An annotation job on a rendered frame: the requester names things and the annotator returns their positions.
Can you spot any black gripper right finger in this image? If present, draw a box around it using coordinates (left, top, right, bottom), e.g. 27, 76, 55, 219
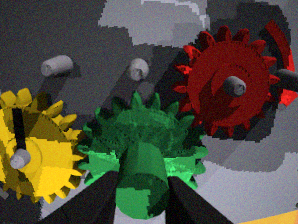
165, 176, 233, 224

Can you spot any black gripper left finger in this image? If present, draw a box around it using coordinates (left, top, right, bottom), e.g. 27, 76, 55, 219
36, 171, 118, 224

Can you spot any yellow gear with black stripe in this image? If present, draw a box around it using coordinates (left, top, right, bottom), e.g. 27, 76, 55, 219
0, 88, 88, 204

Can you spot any green gear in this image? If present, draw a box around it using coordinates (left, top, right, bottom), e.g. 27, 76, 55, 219
77, 91, 209, 220

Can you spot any red gear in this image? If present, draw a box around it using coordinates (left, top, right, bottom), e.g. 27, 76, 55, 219
172, 26, 281, 137

